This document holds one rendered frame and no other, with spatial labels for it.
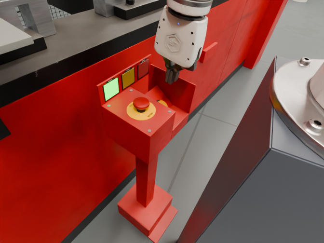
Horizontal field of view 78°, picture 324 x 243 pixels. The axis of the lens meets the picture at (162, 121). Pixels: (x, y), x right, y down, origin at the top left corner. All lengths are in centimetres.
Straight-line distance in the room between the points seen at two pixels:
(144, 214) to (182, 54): 81
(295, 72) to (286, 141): 11
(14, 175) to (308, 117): 62
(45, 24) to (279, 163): 58
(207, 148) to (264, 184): 124
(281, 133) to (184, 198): 107
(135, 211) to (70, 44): 79
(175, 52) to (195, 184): 96
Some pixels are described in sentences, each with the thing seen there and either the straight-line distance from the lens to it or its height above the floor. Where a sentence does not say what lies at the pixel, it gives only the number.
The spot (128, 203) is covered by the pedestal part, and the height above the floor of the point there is 12.
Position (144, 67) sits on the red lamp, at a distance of 59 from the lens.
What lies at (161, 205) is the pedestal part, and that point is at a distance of 108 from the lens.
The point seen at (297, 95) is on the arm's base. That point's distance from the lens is 25.
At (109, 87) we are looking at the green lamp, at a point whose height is 82.
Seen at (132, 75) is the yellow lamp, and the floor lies 81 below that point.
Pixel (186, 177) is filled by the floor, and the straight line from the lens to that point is 130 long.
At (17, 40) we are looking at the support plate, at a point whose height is 100.
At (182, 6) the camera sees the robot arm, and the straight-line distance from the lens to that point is 41.
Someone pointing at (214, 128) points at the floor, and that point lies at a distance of 160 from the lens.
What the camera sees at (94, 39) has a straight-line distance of 61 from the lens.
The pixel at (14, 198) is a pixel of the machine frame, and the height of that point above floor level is 56.
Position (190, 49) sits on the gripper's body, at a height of 94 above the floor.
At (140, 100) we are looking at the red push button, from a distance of 49.
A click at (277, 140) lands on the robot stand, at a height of 100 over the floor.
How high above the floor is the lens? 113
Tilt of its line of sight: 47 degrees down
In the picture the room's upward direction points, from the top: 7 degrees clockwise
